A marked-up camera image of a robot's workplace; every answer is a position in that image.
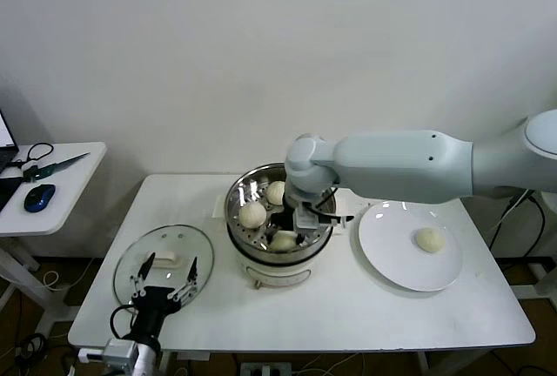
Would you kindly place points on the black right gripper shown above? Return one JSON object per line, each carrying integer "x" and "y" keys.
{"x": 285, "y": 220}

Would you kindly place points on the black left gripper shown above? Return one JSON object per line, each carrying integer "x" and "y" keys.
{"x": 152, "y": 306}

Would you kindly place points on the white steamed baozi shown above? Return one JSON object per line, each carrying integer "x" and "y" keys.
{"x": 275, "y": 192}
{"x": 430, "y": 240}
{"x": 252, "y": 215}
{"x": 283, "y": 242}

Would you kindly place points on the round glass pot lid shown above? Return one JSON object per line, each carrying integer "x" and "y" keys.
{"x": 174, "y": 241}

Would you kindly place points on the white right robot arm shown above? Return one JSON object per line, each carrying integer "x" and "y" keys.
{"x": 391, "y": 167}

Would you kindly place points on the stainless steel steamer basket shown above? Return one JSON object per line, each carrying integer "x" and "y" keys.
{"x": 243, "y": 189}

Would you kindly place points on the large white round plate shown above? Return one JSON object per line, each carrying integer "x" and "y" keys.
{"x": 391, "y": 245}

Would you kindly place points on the white side table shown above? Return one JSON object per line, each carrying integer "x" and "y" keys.
{"x": 65, "y": 202}

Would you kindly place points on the grey floor power strip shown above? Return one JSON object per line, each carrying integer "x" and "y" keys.
{"x": 265, "y": 368}

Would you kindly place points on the blue computer mouse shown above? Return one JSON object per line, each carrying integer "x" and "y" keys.
{"x": 39, "y": 197}

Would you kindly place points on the black laptop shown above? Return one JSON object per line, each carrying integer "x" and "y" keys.
{"x": 6, "y": 184}

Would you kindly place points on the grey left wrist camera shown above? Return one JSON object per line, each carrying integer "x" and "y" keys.
{"x": 121, "y": 352}

